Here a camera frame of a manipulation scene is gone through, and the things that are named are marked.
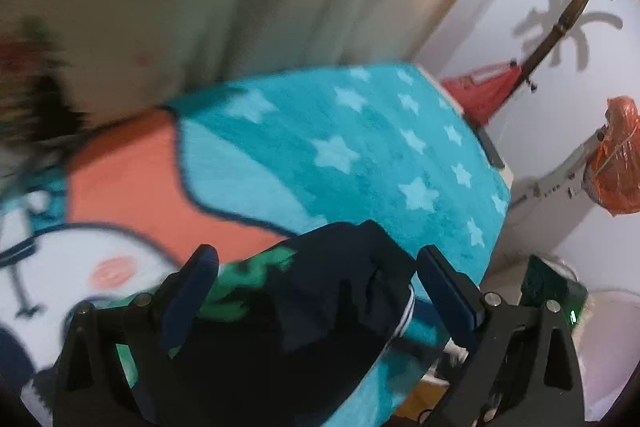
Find navy striped dinosaur pants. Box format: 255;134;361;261
106;220;419;427

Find red bag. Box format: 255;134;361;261
440;61;522;126

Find cartoon fleece blanket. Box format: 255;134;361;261
1;64;513;426

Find cream floral cushion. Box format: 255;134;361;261
1;16;86;190

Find orange plastic bag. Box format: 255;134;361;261
582;96;640;216

